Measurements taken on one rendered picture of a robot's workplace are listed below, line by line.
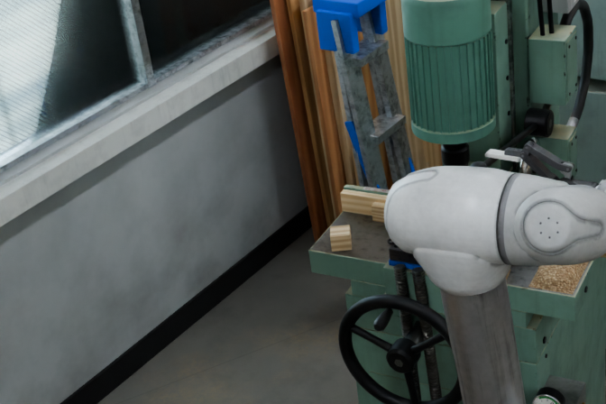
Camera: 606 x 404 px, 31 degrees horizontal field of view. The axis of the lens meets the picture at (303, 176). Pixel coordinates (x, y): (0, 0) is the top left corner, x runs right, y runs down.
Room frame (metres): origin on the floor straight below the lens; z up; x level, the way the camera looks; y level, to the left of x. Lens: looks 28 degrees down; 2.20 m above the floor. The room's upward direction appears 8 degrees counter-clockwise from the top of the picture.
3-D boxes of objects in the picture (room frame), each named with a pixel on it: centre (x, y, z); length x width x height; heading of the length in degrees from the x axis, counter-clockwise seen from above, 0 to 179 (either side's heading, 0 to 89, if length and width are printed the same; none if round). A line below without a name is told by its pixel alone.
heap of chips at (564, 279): (1.87, -0.50, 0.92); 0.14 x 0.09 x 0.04; 149
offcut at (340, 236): (2.09, -0.06, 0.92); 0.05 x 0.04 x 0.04; 175
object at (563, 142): (2.15, -0.56, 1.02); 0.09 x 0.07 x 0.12; 59
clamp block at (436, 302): (1.91, -0.23, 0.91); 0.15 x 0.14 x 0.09; 59
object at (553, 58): (2.18, -0.57, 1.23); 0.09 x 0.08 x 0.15; 149
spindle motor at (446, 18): (2.08, -0.33, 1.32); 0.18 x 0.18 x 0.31
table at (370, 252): (1.99, -0.27, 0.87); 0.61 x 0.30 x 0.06; 59
